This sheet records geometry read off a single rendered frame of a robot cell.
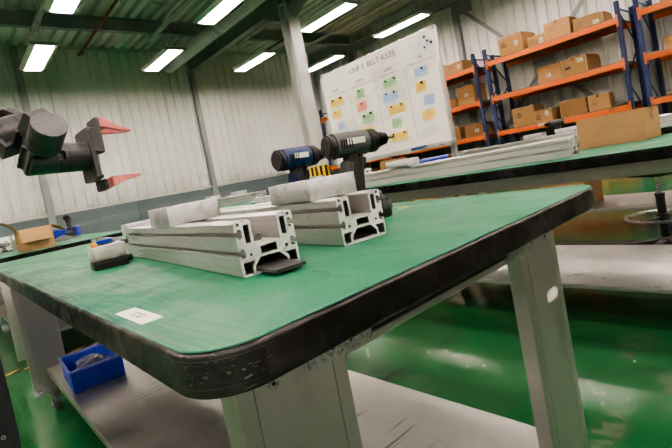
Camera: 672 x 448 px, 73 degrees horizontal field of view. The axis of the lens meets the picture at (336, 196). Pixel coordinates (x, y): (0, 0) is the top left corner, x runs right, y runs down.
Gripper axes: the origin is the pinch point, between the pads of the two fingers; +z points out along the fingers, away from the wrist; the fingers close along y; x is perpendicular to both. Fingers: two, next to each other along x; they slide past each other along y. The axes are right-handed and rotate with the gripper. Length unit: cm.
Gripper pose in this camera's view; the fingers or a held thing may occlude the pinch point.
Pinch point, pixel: (130, 153)
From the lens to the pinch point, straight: 106.3
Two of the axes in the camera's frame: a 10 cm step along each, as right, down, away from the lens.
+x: -7.3, 1.8, 6.5
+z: 6.4, -1.4, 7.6
